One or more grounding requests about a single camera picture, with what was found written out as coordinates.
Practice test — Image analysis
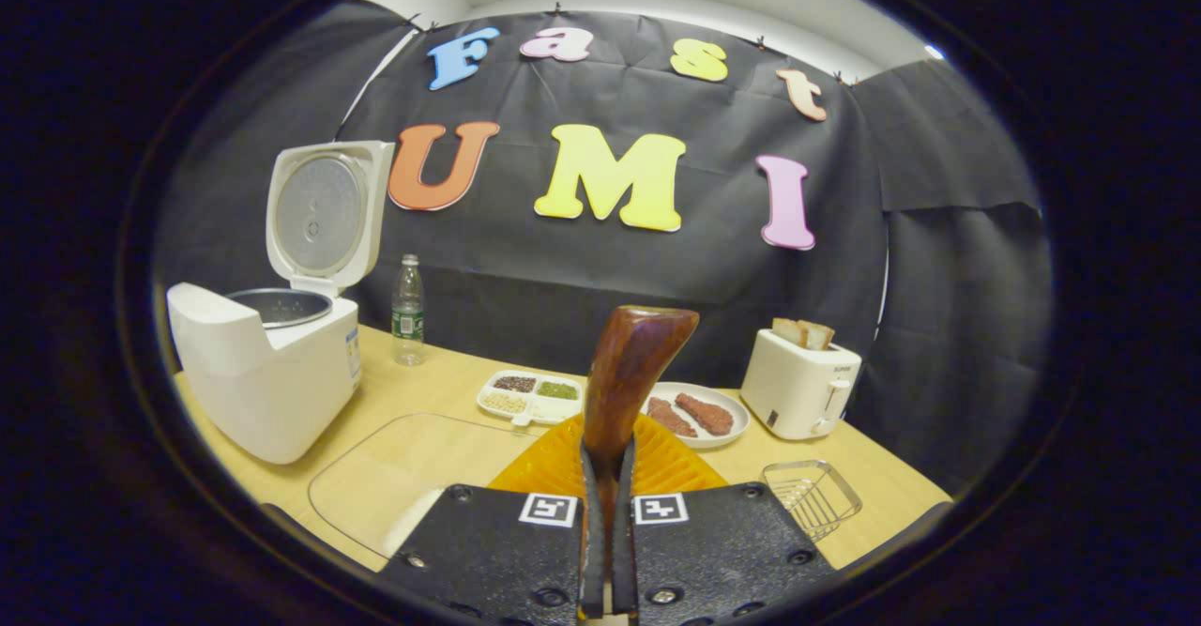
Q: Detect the wire chopstick holder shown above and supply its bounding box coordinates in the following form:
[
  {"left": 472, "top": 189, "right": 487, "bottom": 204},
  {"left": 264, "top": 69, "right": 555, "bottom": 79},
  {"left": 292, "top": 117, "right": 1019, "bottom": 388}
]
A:
[{"left": 761, "top": 460, "right": 862, "bottom": 542}]

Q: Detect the brown wooden spoon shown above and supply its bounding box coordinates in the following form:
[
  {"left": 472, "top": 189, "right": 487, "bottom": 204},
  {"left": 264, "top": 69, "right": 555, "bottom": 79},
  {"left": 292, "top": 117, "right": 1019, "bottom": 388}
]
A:
[{"left": 582, "top": 305, "right": 700, "bottom": 552}]

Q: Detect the white toaster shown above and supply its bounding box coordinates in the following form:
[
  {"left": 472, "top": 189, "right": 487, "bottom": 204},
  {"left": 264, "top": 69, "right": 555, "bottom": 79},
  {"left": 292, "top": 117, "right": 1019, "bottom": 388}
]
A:
[{"left": 740, "top": 328, "right": 862, "bottom": 441}]

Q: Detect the clear water bottle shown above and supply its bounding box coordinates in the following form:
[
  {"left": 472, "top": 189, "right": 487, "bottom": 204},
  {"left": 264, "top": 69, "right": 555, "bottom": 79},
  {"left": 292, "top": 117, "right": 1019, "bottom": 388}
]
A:
[{"left": 391, "top": 253, "right": 426, "bottom": 367}]

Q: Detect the brown meat piece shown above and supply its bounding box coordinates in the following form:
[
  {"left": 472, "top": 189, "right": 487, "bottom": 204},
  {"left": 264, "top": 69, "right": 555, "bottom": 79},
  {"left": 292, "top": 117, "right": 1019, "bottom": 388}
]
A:
[
  {"left": 647, "top": 397, "right": 698, "bottom": 438},
  {"left": 676, "top": 393, "right": 735, "bottom": 436}
]

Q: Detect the clear container of rice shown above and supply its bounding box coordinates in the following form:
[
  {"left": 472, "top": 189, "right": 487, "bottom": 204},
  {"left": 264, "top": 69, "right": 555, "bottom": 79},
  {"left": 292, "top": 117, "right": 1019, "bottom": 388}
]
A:
[{"left": 308, "top": 412, "right": 536, "bottom": 561}]

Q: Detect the black backdrop cloth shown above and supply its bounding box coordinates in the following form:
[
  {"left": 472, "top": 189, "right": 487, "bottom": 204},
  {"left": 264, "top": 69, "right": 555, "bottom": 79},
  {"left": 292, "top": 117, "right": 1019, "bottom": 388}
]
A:
[{"left": 155, "top": 0, "right": 1052, "bottom": 496}]

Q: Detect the white divided grain dish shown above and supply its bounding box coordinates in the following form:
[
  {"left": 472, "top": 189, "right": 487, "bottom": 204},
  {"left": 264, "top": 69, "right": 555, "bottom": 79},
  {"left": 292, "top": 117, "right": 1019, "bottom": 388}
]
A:
[{"left": 477, "top": 370, "right": 585, "bottom": 427}]

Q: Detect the white round plate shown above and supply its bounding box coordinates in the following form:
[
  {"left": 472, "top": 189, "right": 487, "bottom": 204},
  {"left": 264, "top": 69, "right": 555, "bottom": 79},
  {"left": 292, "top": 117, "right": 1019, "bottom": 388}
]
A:
[{"left": 643, "top": 382, "right": 751, "bottom": 450}]

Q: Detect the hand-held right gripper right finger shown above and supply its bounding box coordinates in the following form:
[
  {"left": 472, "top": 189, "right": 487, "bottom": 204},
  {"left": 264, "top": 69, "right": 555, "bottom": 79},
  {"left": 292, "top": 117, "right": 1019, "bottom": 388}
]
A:
[{"left": 615, "top": 415, "right": 836, "bottom": 626}]

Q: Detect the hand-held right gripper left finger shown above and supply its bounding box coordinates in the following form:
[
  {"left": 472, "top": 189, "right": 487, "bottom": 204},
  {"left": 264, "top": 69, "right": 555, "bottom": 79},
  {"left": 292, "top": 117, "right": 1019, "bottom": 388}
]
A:
[{"left": 375, "top": 415, "right": 606, "bottom": 625}]

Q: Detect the white rice cooker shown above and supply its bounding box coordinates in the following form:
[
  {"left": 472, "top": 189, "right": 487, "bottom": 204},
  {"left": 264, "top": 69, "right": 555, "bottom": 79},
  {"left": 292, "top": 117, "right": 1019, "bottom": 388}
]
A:
[{"left": 167, "top": 141, "right": 395, "bottom": 465}]

